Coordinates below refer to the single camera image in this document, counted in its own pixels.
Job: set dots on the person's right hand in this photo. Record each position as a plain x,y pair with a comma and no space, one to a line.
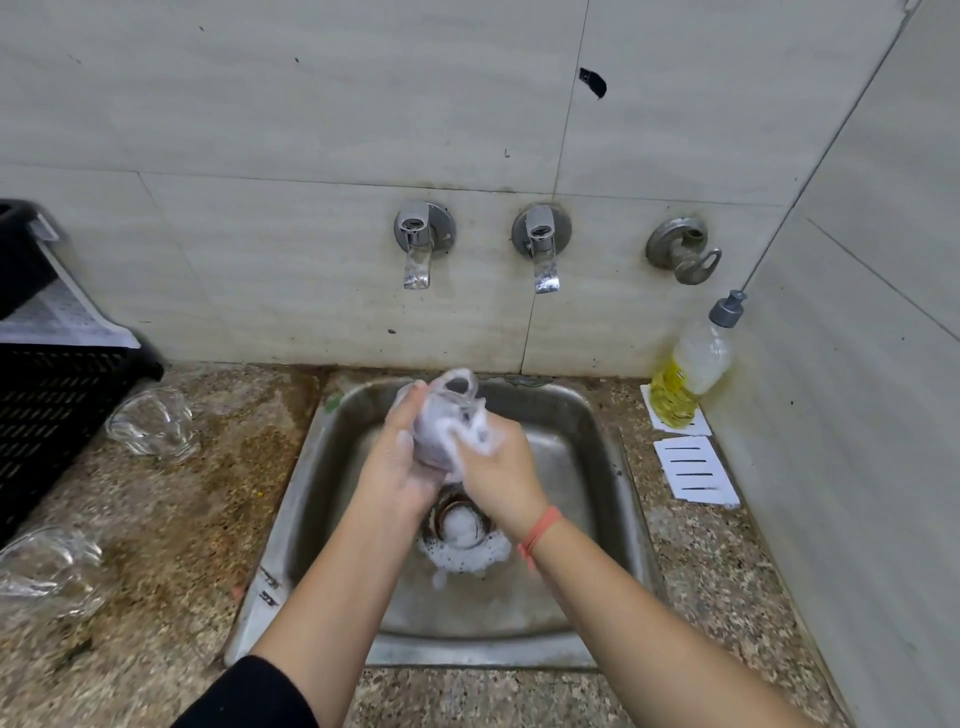
502,480

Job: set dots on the person's left hand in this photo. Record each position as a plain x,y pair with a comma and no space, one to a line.
397,465

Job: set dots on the clear glass cup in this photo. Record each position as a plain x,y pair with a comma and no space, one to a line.
150,421
439,427
49,571

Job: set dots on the yellow dish soap bottle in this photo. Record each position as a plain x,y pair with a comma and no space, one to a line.
671,401

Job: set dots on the black dish rack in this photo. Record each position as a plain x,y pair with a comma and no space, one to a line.
56,427

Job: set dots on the person's left forearm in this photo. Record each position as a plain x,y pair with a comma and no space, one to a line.
330,622

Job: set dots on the person's right forearm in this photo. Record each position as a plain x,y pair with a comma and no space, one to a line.
660,630

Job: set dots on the orange wrist thread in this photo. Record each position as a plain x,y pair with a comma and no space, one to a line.
540,532

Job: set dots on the metal sink drain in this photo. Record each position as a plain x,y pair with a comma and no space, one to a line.
459,529

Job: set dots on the stainless steel sink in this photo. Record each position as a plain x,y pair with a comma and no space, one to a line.
600,465

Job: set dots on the white drip tray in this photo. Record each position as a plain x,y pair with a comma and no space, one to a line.
64,322

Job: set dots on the black tape piece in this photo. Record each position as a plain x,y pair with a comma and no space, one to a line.
592,82

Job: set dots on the chrome wall tap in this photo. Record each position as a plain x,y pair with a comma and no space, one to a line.
422,225
541,231

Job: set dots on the grey wall valve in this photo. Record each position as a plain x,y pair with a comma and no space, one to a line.
675,241

